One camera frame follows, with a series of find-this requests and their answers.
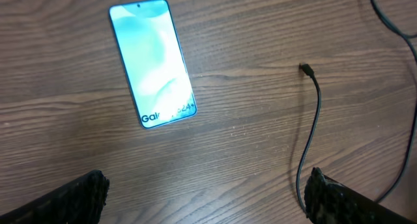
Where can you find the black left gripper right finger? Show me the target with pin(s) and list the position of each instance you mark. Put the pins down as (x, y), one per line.
(329, 202)

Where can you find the Samsung Galaxy smartphone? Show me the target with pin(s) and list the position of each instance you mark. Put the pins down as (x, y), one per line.
(153, 62)

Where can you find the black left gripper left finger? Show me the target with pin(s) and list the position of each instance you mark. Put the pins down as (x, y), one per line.
(79, 201)

